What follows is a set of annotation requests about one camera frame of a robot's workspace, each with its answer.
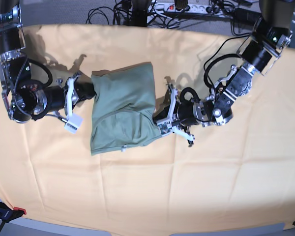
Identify yellow table cloth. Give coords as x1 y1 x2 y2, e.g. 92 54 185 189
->
0 25 295 236

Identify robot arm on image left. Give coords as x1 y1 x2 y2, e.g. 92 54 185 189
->
0 0 96 123

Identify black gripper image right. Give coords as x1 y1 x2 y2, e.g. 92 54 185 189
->
153 92 201 127

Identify green T-shirt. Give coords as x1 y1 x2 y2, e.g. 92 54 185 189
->
90 62 162 155

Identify white power strip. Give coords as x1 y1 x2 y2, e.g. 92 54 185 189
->
154 2 213 14

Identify black monitor stand post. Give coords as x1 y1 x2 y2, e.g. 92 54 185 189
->
131 0 150 27

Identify black power adapter brick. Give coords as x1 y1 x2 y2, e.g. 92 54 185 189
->
233 8 262 26

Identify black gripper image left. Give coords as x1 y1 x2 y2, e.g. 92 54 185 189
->
43 82 96 112

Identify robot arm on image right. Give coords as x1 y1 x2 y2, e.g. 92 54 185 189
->
153 0 295 130

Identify tangled black floor cables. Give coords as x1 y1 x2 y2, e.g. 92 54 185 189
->
86 0 261 37

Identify blue black bar clamp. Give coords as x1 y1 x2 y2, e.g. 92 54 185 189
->
0 202 27 233

